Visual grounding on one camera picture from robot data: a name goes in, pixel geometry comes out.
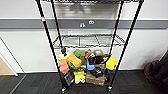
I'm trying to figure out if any long grey wall band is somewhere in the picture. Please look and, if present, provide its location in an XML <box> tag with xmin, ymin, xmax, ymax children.
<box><xmin>0</xmin><ymin>17</ymin><xmax>168</xmax><ymax>30</ymax></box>

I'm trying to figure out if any yellow toy with dark print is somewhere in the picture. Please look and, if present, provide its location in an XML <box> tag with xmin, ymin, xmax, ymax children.
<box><xmin>73</xmin><ymin>70</ymin><xmax>87</xmax><ymax>85</ymax></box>

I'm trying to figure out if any brown plush toy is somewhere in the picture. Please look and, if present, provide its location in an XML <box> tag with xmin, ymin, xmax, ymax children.
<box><xmin>83</xmin><ymin>49</ymin><xmax>95</xmax><ymax>61</ymax></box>

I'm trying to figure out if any black bag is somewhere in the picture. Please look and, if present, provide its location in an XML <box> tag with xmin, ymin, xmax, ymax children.
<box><xmin>89</xmin><ymin>55</ymin><xmax>108</xmax><ymax>68</ymax></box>

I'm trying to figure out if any small blue toy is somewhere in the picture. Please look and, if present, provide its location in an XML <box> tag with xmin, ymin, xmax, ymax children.
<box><xmin>86</xmin><ymin>59</ymin><xmax>96</xmax><ymax>71</ymax></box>

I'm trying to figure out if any black wire shelf rack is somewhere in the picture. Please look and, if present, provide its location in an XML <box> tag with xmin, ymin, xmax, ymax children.
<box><xmin>34</xmin><ymin>0</ymin><xmax>145</xmax><ymax>93</ymax></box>

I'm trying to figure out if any grey wall socket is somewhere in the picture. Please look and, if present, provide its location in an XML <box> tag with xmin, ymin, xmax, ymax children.
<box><xmin>87</xmin><ymin>19</ymin><xmax>96</xmax><ymax>27</ymax></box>
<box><xmin>78</xmin><ymin>22</ymin><xmax>86</xmax><ymax>29</ymax></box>

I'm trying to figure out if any black chair with dark garment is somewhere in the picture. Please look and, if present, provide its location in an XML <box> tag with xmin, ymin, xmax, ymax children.
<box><xmin>143</xmin><ymin>49</ymin><xmax>168</xmax><ymax>90</ymax></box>

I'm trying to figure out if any yellow bag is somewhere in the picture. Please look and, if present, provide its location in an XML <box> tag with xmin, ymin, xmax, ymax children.
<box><xmin>105</xmin><ymin>57</ymin><xmax>117</xmax><ymax>71</ymax></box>

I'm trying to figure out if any green toy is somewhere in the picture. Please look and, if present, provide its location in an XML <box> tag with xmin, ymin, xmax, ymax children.
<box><xmin>73</xmin><ymin>48</ymin><xmax>83</xmax><ymax>58</ymax></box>

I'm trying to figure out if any orange yellow plush toy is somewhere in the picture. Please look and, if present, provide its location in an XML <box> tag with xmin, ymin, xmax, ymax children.
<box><xmin>67</xmin><ymin>54</ymin><xmax>83</xmax><ymax>68</ymax></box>

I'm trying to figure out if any salmon orange toy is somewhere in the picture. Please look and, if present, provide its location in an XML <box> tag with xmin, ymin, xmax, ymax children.
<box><xmin>56</xmin><ymin>54</ymin><xmax>71</xmax><ymax>75</ymax></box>

